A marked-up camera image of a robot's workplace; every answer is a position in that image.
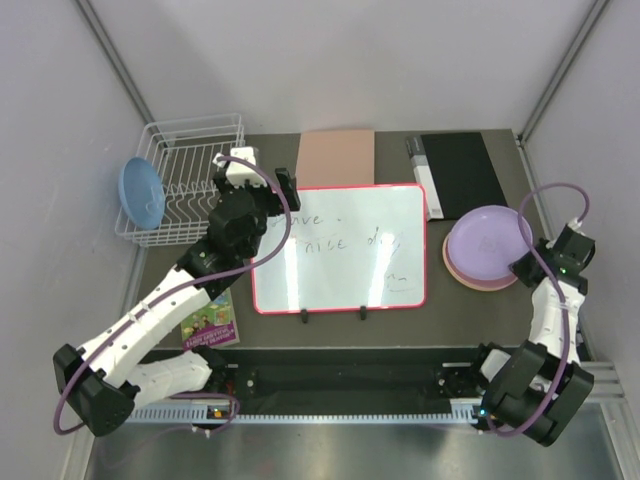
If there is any pink plate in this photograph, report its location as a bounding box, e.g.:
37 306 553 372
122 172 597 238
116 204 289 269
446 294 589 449
442 236 517 290

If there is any purple plate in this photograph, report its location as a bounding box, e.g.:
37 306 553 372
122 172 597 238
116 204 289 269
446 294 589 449
447 205 533 282

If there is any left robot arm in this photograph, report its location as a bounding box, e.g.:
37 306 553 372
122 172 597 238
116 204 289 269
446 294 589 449
53 156 300 437

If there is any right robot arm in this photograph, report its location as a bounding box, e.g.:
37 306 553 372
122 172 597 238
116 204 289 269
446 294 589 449
466 220 595 447

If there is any brown cardboard sheet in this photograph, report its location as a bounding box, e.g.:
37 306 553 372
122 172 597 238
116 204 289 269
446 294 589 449
295 129 375 188

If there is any red framed whiteboard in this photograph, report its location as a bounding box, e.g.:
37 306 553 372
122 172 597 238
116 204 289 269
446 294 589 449
252 184 427 315

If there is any blue plate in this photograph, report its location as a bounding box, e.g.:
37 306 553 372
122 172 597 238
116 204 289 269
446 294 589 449
118 157 166 230

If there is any purple treehouse children's book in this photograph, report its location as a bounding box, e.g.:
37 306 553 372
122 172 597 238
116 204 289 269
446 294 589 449
180 289 240 350

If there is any black folder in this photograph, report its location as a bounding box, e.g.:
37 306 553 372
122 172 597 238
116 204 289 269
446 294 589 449
405 132 507 221

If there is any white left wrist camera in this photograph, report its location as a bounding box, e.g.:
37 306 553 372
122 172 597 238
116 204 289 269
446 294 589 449
213 146 266 187

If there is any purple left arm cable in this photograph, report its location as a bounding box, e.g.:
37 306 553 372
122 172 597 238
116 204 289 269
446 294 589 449
53 155 291 434

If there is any white wire dish rack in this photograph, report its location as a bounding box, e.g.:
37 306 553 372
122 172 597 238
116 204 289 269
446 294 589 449
115 113 244 247

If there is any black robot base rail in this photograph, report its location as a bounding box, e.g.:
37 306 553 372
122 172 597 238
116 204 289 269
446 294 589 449
144 347 501 416

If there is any grey slotted cable duct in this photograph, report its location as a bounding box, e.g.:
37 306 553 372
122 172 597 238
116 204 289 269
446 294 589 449
127 400 480 425

